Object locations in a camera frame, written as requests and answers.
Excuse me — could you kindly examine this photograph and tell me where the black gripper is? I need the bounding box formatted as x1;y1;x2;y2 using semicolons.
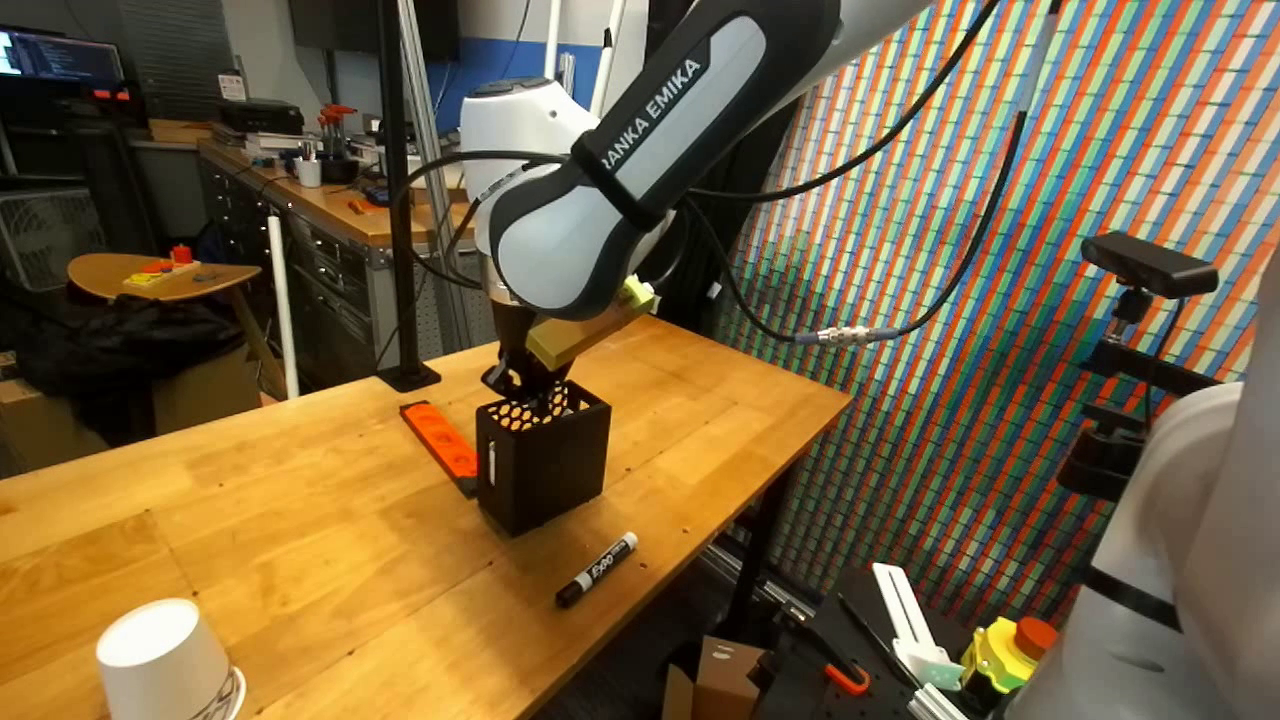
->
476;298;567;414

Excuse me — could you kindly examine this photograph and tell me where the black perforated box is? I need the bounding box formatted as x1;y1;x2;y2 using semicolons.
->
473;376;617;539

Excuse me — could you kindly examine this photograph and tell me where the small cardboard box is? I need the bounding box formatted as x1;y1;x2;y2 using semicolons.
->
659;633;773;720

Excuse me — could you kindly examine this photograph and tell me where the black box device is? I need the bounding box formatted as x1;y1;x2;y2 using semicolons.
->
217;94;309;135

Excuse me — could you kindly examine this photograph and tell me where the orange and black block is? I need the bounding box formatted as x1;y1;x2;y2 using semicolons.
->
397;395;482;500

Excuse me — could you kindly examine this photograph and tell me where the black marker pen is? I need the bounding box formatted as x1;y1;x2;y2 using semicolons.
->
553;528;643;610

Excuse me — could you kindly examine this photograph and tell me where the black vertical stand pole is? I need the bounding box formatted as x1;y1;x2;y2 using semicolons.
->
374;0;445;395

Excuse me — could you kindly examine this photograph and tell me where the wooden workbench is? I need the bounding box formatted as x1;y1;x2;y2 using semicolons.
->
194;135;510;391

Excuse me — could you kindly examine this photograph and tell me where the black table leg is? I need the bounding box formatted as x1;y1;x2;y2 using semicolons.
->
724;465;804;644

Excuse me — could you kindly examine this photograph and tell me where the round wooden stool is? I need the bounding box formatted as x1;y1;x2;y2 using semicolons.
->
65;248;292;402

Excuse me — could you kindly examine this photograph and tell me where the white vertical metal pole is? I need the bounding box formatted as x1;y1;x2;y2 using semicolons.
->
535;0;567;86

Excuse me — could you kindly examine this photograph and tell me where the yellow flat block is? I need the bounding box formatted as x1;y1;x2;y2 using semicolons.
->
120;265;206;298

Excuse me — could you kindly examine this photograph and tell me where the white paper cup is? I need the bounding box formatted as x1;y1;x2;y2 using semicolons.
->
93;596;253;720

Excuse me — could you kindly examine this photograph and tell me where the colourful striped backdrop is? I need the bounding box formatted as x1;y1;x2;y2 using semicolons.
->
702;0;1280;633

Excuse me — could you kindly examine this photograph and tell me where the yellow red emergency stop button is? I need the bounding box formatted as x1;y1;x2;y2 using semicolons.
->
959;610;1063;699

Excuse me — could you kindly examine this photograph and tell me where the computer monitor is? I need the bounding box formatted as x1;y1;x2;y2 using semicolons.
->
0;22;133;100

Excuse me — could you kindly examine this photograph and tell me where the slanted metal frame bar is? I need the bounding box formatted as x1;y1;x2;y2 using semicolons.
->
393;0;473;353

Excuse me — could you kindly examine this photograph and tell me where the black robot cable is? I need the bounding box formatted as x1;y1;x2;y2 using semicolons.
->
397;0;1055;347

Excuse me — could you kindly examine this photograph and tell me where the orange handled clamp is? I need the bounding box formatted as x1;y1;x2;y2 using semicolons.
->
774;610;879;704

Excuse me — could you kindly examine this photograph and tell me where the white metal bracket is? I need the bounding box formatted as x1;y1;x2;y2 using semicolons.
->
869;560;970;691

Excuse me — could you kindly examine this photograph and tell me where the black camera stand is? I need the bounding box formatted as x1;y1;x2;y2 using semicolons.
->
1055;284;1246;507

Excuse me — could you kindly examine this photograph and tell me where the black camera on stand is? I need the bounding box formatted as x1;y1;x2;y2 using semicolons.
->
1077;226;1223;304

